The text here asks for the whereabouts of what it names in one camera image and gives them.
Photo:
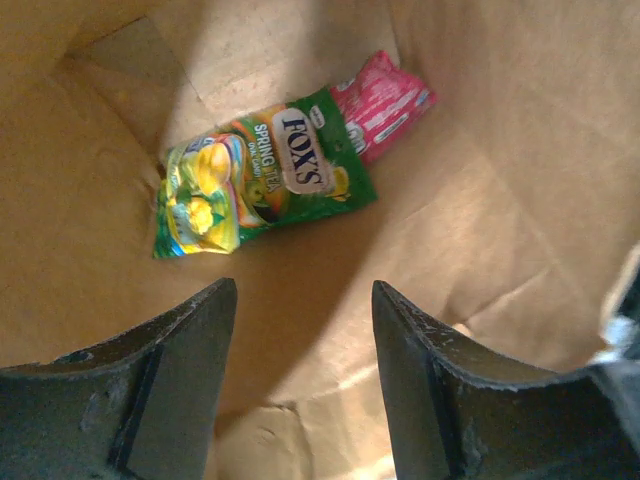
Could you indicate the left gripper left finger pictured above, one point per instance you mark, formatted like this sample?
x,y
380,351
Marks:
x,y
140,405

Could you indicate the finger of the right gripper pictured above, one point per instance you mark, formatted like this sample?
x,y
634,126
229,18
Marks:
x,y
619,319

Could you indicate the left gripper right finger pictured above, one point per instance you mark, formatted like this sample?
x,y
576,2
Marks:
x,y
459,410

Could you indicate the brown paper bag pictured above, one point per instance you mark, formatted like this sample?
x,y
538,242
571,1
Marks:
x,y
509,210

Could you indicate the green yellow snack packet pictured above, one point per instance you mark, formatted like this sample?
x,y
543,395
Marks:
x,y
286,164

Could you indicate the small red candy packet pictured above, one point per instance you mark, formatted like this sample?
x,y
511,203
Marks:
x,y
379,104

